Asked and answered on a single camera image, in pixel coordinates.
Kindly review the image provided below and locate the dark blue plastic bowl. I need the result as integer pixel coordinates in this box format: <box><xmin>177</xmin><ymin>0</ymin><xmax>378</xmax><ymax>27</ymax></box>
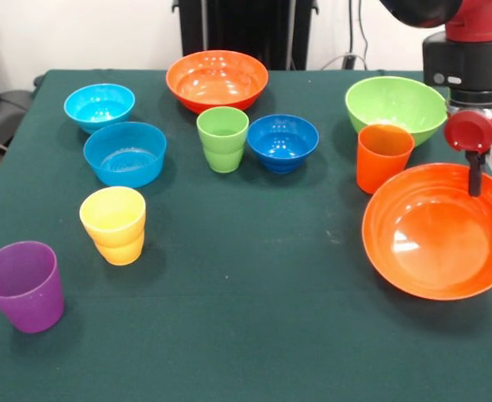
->
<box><xmin>246</xmin><ymin>114</ymin><xmax>320</xmax><ymax>175</ymax></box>

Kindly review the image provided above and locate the blue ribbed plastic bowl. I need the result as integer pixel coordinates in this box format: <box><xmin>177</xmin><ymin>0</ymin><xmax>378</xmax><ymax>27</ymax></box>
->
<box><xmin>83</xmin><ymin>121</ymin><xmax>168</xmax><ymax>189</ymax></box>

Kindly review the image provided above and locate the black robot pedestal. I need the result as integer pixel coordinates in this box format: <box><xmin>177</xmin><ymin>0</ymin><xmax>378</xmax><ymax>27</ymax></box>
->
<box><xmin>172</xmin><ymin>0</ymin><xmax>319</xmax><ymax>71</ymax></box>

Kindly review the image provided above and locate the orange plastic cup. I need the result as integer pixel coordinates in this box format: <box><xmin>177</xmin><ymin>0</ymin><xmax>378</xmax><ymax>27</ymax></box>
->
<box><xmin>356</xmin><ymin>124</ymin><xmax>416</xmax><ymax>195</ymax></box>

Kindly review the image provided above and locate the dark green tablecloth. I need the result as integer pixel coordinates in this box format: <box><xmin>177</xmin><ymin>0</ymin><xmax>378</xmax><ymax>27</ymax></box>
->
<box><xmin>0</xmin><ymin>69</ymin><xmax>492</xmax><ymax>402</ymax></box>

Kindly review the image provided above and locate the yellow plastic cup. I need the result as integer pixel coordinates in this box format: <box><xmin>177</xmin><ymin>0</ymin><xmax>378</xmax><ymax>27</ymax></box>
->
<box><xmin>79</xmin><ymin>186</ymin><xmax>147</xmax><ymax>266</ymax></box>

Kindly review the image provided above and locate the light blue plastic bowl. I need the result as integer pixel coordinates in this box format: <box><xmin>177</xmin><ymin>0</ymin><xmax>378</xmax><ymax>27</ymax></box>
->
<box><xmin>64</xmin><ymin>83</ymin><xmax>136</xmax><ymax>135</ymax></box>

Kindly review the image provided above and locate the green plastic cup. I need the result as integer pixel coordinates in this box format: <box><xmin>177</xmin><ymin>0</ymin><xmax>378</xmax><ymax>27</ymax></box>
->
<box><xmin>196</xmin><ymin>106</ymin><xmax>250</xmax><ymax>174</ymax></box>

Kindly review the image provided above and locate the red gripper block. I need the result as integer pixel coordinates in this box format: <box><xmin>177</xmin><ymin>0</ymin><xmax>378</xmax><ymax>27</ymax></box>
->
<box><xmin>443</xmin><ymin>104</ymin><xmax>492</xmax><ymax>198</ymax></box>

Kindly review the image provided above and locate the green plastic bowl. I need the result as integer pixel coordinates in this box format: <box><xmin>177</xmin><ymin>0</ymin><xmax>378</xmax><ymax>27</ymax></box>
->
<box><xmin>345</xmin><ymin>75</ymin><xmax>448</xmax><ymax>147</ymax></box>

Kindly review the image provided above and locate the purple plastic cup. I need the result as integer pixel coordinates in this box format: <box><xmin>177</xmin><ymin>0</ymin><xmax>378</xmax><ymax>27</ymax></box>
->
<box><xmin>0</xmin><ymin>240</ymin><xmax>65</xmax><ymax>335</ymax></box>

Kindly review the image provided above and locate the orange plastic bowl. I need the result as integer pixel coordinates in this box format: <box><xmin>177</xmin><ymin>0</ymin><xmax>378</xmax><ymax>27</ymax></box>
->
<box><xmin>361</xmin><ymin>162</ymin><xmax>492</xmax><ymax>302</ymax></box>
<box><xmin>165</xmin><ymin>49</ymin><xmax>269</xmax><ymax>115</ymax></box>

